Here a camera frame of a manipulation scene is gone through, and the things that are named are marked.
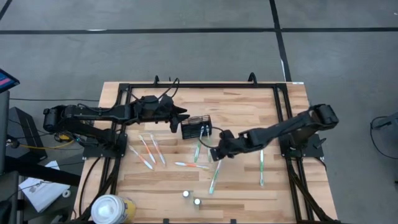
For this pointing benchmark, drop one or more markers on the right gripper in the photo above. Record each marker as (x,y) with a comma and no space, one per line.
(224,152)

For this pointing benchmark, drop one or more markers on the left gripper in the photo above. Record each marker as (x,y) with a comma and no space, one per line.
(164,115)

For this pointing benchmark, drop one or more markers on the blue mouthwash bottle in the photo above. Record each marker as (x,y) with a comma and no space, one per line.
(186,193)
(197,202)

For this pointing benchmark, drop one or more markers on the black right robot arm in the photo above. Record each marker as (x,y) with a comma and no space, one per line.
(280,130)

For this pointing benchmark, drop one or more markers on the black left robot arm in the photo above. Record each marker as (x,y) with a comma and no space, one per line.
(93,113)

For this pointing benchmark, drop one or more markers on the white lidded wipes canister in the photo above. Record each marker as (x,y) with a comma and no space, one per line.
(109,211)

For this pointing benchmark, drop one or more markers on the white paper sheet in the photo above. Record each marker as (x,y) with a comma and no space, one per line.
(53,165)

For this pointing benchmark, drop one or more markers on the small white tape roll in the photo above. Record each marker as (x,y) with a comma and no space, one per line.
(63,194)

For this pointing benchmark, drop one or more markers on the black desk stand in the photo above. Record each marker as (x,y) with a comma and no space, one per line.
(31,169)

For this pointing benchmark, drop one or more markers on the white paper booklet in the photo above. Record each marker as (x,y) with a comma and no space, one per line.
(40,196)

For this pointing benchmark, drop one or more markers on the screen with blue display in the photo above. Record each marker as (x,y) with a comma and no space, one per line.
(7,81)

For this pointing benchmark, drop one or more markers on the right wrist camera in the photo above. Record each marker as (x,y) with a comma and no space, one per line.
(227,137)

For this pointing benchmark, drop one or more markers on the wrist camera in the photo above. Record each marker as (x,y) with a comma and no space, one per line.
(167,101)
(227,137)

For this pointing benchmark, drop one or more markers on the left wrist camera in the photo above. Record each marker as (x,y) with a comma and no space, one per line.
(167,101)

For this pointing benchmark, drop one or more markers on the black table frame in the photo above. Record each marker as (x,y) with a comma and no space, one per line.
(202,85)

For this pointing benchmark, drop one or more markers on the black frame hook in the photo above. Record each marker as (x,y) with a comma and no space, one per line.
(156,80)
(252,77)

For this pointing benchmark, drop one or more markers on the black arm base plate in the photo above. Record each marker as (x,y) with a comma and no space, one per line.
(105,152)
(311,151)

